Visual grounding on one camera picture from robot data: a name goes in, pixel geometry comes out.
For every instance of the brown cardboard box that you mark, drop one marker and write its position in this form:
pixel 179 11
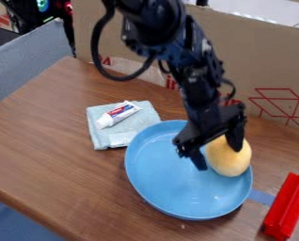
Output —
pixel 258 50

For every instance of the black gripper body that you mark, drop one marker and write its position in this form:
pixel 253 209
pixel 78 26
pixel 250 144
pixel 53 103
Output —
pixel 207 123

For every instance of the light blue folded cloth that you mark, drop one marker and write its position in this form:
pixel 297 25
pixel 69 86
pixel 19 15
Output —
pixel 119 135

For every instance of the white toothpaste tube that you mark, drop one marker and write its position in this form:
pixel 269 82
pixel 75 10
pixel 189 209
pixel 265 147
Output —
pixel 123 111

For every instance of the black machine with lights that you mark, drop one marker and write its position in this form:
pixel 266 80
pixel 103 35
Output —
pixel 31 13

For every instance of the red plastic block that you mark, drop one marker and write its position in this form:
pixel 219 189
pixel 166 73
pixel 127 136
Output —
pixel 284 213

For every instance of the yellow ball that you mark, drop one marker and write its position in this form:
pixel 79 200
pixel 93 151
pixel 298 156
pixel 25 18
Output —
pixel 227 162

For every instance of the blue plate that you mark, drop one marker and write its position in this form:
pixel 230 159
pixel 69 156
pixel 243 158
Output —
pixel 169 182

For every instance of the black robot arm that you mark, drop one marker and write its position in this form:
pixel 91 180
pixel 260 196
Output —
pixel 161 31

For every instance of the blue tape strip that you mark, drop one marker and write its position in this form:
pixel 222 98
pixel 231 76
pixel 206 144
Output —
pixel 262 197

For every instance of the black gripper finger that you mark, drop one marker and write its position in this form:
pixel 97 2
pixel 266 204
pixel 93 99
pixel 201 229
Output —
pixel 235 135
pixel 198 159

